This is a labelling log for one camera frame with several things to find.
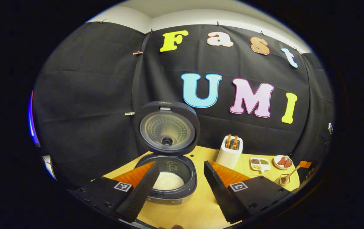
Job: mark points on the white round plate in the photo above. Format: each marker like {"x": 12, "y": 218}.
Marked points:
{"x": 276, "y": 162}

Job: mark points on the black rice cooker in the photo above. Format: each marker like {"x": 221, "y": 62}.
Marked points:
{"x": 182, "y": 109}

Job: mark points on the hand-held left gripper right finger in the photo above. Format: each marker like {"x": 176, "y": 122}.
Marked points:
{"x": 220, "y": 194}

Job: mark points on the white rice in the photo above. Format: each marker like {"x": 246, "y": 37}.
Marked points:
{"x": 169, "y": 181}

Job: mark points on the white object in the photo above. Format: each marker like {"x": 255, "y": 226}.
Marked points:
{"x": 50, "y": 167}

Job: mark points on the wooden spoon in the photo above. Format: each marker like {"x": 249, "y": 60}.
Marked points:
{"x": 291, "y": 173}

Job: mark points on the white divided bean dish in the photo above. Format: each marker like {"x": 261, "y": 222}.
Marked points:
{"x": 260, "y": 165}

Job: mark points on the white toaster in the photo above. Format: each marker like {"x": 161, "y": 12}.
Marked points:
{"x": 228, "y": 157}

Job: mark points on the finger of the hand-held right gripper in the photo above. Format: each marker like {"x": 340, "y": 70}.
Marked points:
{"x": 305, "y": 164}

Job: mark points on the lit screen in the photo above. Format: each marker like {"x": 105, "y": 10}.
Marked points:
{"x": 31, "y": 121}

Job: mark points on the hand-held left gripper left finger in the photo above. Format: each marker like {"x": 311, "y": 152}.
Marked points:
{"x": 139, "y": 194}

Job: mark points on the wooden clothes peg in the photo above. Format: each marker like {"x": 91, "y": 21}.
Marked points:
{"x": 137, "y": 52}

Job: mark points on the bread slice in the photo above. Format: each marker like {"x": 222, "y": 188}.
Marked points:
{"x": 228, "y": 141}
{"x": 235, "y": 142}

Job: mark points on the red meat piece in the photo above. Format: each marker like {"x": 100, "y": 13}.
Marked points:
{"x": 281, "y": 161}
{"x": 287, "y": 163}

